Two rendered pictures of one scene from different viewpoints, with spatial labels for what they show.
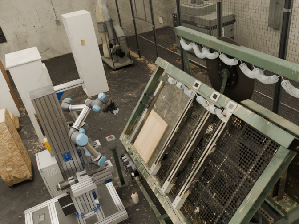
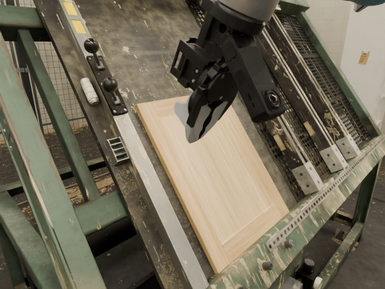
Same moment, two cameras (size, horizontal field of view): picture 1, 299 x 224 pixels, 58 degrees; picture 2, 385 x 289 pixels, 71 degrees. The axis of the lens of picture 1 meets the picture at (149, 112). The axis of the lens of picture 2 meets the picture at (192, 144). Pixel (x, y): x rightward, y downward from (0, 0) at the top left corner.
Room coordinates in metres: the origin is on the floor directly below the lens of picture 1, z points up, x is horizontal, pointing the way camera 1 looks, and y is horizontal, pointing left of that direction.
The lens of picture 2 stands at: (3.28, 0.81, 1.50)
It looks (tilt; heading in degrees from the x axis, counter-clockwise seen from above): 20 degrees down; 245
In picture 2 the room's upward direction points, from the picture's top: straight up
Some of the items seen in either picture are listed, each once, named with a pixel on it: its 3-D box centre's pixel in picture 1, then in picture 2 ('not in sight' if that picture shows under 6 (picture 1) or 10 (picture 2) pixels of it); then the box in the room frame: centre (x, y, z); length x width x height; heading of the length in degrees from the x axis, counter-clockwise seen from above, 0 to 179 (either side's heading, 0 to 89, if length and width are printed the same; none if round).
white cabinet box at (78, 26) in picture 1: (86, 54); not in sight; (6.85, 1.36, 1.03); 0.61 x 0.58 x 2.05; 21
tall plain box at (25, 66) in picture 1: (38, 96); not in sight; (5.09, 2.18, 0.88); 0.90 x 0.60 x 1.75; 21
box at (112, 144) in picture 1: (111, 142); not in sight; (3.16, 0.61, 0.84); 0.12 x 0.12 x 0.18; 20
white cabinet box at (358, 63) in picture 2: not in sight; (364, 81); (-0.81, -1.81, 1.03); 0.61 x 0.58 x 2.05; 21
